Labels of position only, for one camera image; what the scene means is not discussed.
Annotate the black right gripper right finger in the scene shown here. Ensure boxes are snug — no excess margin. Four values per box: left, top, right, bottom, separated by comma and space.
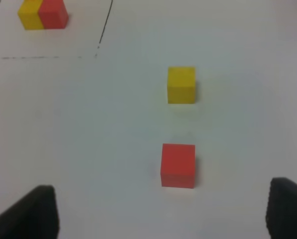
265, 177, 297, 239

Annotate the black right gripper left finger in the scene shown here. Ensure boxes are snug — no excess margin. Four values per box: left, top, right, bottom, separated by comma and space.
0, 185, 59, 239

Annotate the template red cube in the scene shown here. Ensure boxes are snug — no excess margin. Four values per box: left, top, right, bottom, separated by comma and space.
38, 0, 69, 29

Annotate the template yellow cube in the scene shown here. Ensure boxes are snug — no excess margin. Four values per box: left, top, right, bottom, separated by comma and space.
17, 0, 44, 30

